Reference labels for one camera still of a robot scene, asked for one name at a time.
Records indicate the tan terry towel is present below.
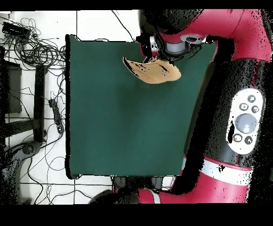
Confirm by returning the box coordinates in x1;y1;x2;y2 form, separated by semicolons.
123;55;182;85

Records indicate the dark flat panel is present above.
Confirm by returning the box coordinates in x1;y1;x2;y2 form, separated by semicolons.
0;60;22;115

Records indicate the dark green table cloth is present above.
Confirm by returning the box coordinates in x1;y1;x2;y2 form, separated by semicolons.
65;34;217;180

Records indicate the black power strip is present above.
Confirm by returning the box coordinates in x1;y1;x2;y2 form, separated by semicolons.
48;98;65;134

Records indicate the black adapter box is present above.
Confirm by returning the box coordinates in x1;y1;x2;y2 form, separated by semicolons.
2;21;31;40

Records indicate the black horizontal beam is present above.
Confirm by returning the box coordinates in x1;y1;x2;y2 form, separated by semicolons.
0;118;36;138

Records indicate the dark curved stand base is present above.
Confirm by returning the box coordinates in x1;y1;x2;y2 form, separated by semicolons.
0;140;42;204

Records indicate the long black cable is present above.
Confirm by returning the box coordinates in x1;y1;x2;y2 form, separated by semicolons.
111;10;137;43

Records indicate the black cable tangle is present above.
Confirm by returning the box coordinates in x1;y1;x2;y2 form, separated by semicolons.
0;17;67;71

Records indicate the black upright post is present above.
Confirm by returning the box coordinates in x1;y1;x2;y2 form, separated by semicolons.
33;64;46;143

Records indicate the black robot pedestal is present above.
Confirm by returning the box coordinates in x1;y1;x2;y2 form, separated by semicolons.
111;175;164;190

